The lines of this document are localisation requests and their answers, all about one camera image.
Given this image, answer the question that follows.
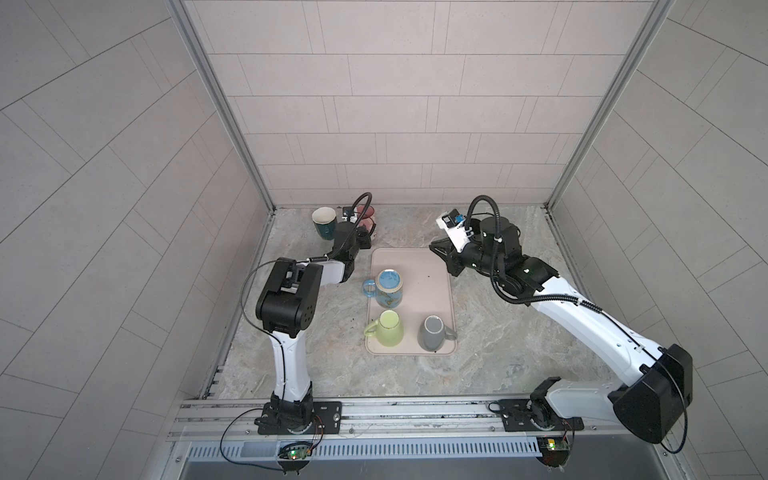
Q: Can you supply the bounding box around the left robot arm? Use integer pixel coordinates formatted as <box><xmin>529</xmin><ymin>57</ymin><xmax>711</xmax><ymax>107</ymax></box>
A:
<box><xmin>255</xmin><ymin>221</ymin><xmax>362</xmax><ymax>434</ymax></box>

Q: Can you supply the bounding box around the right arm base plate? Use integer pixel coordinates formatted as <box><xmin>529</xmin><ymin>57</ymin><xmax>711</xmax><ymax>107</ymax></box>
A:
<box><xmin>489</xmin><ymin>398</ymin><xmax>585</xmax><ymax>433</ymax></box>

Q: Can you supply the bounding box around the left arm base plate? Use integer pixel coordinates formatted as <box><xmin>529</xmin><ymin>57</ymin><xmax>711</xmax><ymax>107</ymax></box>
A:
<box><xmin>254</xmin><ymin>400</ymin><xmax>342</xmax><ymax>435</ymax></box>

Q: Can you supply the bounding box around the circuit board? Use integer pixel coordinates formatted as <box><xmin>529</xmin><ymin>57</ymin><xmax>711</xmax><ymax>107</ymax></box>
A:
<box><xmin>536</xmin><ymin>437</ymin><xmax>571</xmax><ymax>468</ymax></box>
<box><xmin>277</xmin><ymin>442</ymin><xmax>313</xmax><ymax>461</ymax></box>

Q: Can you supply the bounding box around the aluminium mounting rail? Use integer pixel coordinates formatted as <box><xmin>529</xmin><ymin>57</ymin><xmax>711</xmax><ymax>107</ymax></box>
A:
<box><xmin>161</xmin><ymin>394</ymin><xmax>629</xmax><ymax>441</ymax></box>

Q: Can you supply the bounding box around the left circuit board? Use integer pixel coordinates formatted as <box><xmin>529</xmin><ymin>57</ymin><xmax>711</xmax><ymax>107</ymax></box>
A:
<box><xmin>277</xmin><ymin>442</ymin><xmax>313</xmax><ymax>461</ymax></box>

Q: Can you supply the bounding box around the grey mug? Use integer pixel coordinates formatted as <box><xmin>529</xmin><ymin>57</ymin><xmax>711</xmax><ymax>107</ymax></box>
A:
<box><xmin>418</xmin><ymin>315</ymin><xmax>457</xmax><ymax>352</ymax></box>

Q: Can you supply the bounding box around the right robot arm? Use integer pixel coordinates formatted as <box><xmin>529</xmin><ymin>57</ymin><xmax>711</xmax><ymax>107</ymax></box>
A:
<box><xmin>429</xmin><ymin>210</ymin><xmax>693</xmax><ymax>444</ymax></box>

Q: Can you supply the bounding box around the left corner metal profile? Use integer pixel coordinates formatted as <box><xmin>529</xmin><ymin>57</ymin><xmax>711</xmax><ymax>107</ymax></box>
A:
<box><xmin>166</xmin><ymin>0</ymin><xmax>276</xmax><ymax>214</ymax></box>

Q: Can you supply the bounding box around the white ventilation grille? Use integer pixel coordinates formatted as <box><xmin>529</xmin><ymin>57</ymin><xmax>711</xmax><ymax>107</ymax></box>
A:
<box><xmin>187</xmin><ymin>437</ymin><xmax>542</xmax><ymax>463</ymax></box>

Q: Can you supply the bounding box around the beige tray mat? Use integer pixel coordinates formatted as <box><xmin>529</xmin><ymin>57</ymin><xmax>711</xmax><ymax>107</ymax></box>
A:
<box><xmin>365</xmin><ymin>248</ymin><xmax>458</xmax><ymax>357</ymax></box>

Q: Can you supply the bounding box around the right circuit board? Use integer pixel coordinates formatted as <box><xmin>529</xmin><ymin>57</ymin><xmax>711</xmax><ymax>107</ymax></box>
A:
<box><xmin>536</xmin><ymin>437</ymin><xmax>571</xmax><ymax>468</ymax></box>

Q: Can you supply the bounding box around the right corner metal profile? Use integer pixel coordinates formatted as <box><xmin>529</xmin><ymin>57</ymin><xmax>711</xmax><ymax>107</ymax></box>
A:
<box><xmin>545</xmin><ymin>0</ymin><xmax>675</xmax><ymax>211</ymax></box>

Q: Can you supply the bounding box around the light green mug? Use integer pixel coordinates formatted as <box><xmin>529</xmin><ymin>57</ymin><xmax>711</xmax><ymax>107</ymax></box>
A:
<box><xmin>364</xmin><ymin>310</ymin><xmax>404</xmax><ymax>348</ymax></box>

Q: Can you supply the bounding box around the corner metal profile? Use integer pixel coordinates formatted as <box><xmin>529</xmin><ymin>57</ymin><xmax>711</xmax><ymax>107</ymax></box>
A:
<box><xmin>545</xmin><ymin>0</ymin><xmax>675</xmax><ymax>211</ymax></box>
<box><xmin>166</xmin><ymin>0</ymin><xmax>276</xmax><ymax>214</ymax></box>

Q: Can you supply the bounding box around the blue patterned mug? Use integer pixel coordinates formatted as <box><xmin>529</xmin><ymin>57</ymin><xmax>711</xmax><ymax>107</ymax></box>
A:
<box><xmin>362</xmin><ymin>269</ymin><xmax>403</xmax><ymax>309</ymax></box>

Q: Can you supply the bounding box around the dark green mug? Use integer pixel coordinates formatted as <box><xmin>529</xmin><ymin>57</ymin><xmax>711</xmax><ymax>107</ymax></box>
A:
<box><xmin>312</xmin><ymin>207</ymin><xmax>337</xmax><ymax>241</ymax></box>

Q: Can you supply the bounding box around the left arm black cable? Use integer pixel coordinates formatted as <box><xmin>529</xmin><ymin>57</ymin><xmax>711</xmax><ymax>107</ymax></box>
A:
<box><xmin>239</xmin><ymin>259</ymin><xmax>289</xmax><ymax>397</ymax></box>

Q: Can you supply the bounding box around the pink patterned mug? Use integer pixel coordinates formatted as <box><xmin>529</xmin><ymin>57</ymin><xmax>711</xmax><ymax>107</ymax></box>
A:
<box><xmin>356</xmin><ymin>205</ymin><xmax>376</xmax><ymax>237</ymax></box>

